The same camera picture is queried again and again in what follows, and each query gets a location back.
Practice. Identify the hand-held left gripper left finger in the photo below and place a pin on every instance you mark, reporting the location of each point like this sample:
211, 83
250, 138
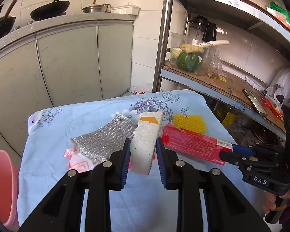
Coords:
124, 166

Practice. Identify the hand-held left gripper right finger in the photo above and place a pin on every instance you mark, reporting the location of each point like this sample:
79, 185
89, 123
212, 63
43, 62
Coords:
162, 166

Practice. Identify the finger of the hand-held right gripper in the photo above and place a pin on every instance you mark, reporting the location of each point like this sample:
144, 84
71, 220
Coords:
244, 149
232, 157

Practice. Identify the white foam net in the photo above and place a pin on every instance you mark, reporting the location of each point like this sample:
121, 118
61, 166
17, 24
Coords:
145, 145

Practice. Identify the silver mesh scouring cloth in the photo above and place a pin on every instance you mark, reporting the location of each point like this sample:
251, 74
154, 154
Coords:
104, 140

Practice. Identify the red cardboard box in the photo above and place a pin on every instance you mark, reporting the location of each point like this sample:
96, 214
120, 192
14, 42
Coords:
191, 142

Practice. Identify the pink white wrapper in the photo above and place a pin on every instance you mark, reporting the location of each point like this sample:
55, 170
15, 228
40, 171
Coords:
78, 162

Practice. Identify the yellow foam net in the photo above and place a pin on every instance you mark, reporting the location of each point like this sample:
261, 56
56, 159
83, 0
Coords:
188, 123

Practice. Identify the pink plastic bucket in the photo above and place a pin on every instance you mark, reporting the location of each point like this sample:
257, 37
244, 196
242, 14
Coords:
2, 186

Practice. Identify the person's right hand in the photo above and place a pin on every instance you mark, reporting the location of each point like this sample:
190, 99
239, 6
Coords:
269, 203

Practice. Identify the yellow container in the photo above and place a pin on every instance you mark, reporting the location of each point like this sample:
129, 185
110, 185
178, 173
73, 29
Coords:
229, 118

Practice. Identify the light blue floral cloth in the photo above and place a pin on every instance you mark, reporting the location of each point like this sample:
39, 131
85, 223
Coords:
140, 207

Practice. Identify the red orange tool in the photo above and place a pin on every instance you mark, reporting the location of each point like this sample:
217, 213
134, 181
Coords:
274, 107

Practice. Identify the black smartphone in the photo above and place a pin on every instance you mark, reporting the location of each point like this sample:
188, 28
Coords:
255, 102

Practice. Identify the brown cardboard sheet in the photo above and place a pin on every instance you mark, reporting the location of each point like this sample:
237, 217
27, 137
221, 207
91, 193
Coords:
220, 83

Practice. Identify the white red plastic bag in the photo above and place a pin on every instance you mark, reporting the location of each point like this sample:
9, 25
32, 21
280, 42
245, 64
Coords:
143, 88

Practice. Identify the small bag of brown bits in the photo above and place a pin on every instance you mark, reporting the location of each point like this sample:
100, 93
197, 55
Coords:
214, 71

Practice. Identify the clear plastic container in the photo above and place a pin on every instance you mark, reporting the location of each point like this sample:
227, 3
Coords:
207, 64

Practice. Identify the green squash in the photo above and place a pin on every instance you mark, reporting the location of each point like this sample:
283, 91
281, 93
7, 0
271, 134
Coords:
187, 61

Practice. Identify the white leek stalk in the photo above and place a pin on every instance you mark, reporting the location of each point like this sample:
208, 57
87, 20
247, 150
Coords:
220, 43

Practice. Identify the ginger root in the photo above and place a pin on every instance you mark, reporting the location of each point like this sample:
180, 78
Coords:
191, 48

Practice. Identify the pale green vegetable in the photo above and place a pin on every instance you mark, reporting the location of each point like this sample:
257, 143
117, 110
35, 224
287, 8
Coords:
176, 52

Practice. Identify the grey kitchen cabinet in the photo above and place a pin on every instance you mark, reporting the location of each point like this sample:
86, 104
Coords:
67, 60

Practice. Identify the metal storage rack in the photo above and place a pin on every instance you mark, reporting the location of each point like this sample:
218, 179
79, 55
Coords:
163, 41

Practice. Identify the black blender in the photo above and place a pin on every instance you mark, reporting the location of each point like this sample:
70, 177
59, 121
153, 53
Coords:
203, 29

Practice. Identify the white rectangular tray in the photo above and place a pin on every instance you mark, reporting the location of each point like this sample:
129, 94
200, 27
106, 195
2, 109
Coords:
125, 10

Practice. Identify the steel basin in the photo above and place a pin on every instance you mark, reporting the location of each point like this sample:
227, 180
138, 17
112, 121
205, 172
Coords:
94, 9

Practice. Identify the steel lidded pot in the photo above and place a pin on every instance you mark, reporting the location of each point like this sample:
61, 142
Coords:
106, 7

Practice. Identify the black wok with lid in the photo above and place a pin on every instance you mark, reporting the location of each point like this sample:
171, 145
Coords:
2, 26

